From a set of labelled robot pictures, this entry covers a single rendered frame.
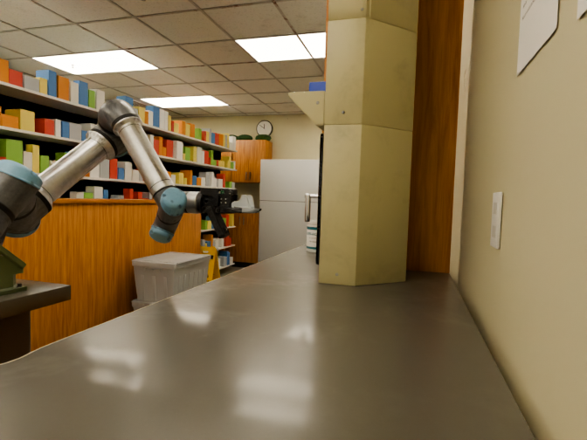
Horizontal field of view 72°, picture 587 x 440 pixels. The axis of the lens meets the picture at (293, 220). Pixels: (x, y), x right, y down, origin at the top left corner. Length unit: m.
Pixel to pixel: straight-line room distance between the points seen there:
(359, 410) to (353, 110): 0.87
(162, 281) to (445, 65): 2.56
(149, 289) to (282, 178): 3.50
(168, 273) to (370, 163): 2.37
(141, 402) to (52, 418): 0.09
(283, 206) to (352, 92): 5.21
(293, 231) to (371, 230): 5.14
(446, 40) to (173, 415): 1.46
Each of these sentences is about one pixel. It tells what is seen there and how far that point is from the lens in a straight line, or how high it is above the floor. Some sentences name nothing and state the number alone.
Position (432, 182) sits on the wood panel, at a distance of 1.55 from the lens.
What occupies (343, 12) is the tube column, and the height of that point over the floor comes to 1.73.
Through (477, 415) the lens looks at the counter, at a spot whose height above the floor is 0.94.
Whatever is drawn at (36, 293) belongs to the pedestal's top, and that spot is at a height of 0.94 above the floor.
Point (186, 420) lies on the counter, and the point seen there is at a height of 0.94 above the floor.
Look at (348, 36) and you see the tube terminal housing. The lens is 1.28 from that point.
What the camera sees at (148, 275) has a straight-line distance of 3.42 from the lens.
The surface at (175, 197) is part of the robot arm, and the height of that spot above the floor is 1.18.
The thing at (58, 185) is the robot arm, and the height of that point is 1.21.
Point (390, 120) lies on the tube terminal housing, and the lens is 1.28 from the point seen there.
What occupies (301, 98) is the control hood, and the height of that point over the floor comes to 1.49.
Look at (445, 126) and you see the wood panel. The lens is 1.57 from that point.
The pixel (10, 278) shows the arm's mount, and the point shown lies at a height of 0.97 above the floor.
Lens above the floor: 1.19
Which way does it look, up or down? 3 degrees down
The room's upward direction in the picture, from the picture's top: 2 degrees clockwise
